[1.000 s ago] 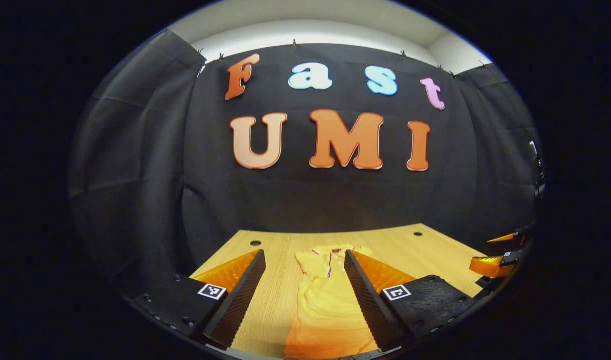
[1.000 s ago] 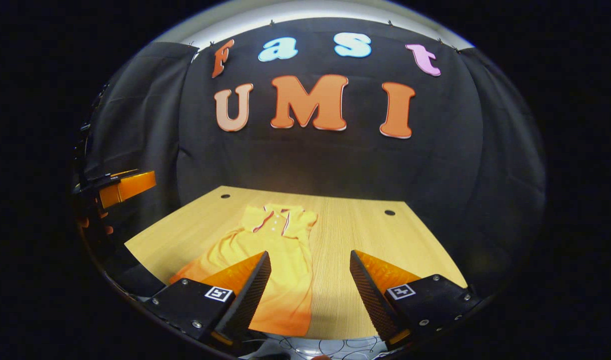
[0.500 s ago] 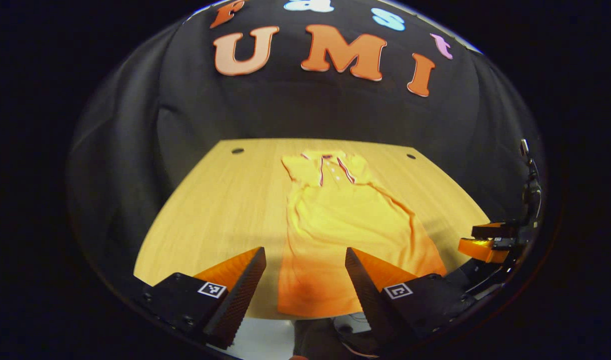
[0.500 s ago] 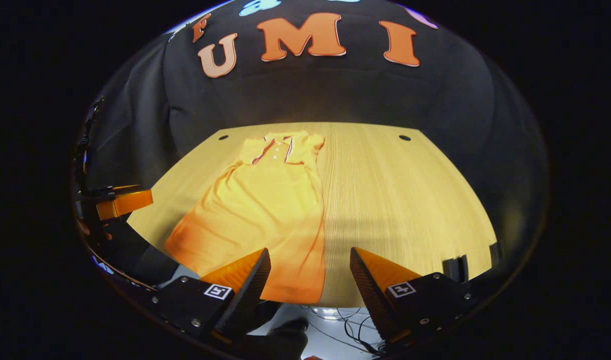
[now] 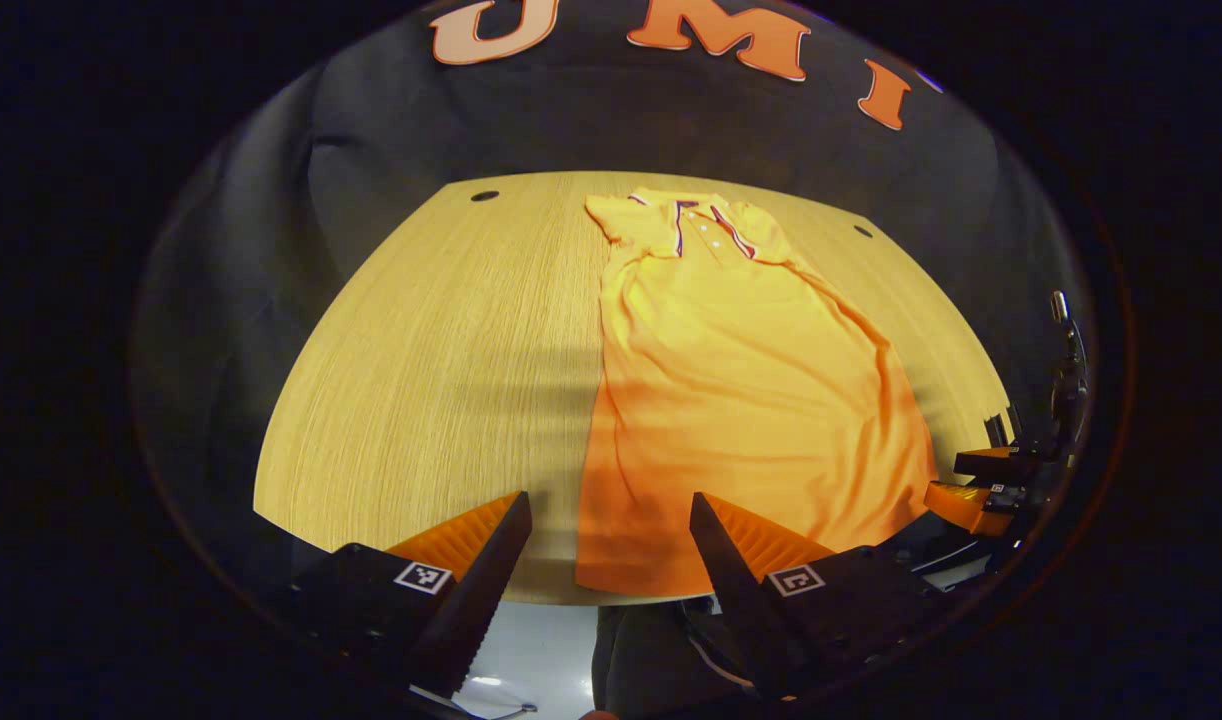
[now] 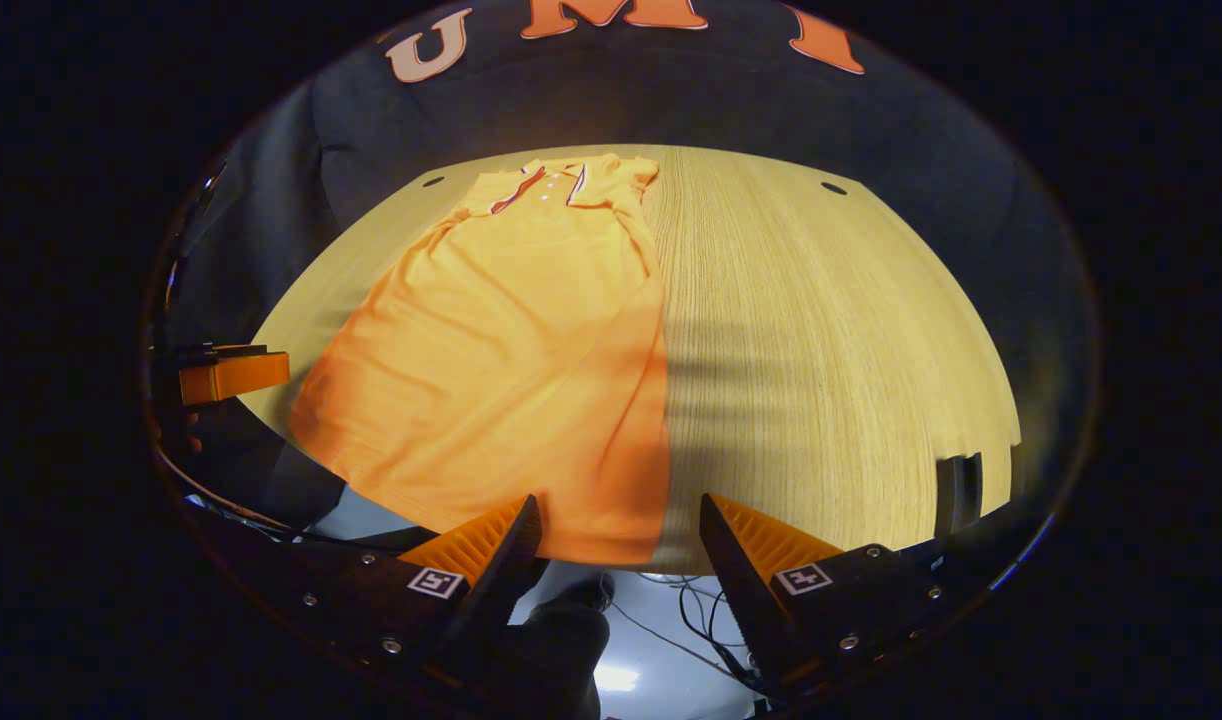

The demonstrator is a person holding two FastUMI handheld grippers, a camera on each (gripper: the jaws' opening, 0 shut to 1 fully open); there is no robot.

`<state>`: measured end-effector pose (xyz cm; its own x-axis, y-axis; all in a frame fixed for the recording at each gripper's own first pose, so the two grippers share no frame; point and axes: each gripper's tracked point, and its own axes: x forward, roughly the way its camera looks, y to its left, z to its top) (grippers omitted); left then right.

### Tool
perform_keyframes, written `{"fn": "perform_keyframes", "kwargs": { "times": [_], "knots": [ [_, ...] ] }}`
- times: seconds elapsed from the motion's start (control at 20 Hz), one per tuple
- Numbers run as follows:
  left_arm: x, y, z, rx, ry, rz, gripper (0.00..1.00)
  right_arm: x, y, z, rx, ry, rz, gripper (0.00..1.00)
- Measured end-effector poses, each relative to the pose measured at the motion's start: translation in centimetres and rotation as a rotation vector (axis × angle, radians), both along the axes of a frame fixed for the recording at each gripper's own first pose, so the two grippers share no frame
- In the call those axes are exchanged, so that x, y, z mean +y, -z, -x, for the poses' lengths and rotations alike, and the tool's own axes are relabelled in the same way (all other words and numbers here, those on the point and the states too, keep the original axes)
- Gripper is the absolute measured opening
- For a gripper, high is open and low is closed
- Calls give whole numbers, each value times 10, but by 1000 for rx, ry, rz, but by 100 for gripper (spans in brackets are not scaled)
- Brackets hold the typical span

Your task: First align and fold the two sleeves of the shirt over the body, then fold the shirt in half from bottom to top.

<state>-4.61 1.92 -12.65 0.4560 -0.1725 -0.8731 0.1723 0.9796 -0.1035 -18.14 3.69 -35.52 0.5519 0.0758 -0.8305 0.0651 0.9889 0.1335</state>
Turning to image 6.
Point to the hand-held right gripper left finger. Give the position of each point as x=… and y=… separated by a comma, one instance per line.
x=501, y=580

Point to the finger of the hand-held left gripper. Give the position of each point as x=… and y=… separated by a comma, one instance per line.
x=236, y=375

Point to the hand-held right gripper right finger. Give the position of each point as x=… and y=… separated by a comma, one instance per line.
x=736, y=590

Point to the orange polo T-shirt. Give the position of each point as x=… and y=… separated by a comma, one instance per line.
x=501, y=350

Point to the person's dark trouser leg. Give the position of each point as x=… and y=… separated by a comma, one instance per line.
x=561, y=650

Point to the black table bracket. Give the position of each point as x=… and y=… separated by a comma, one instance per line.
x=956, y=490

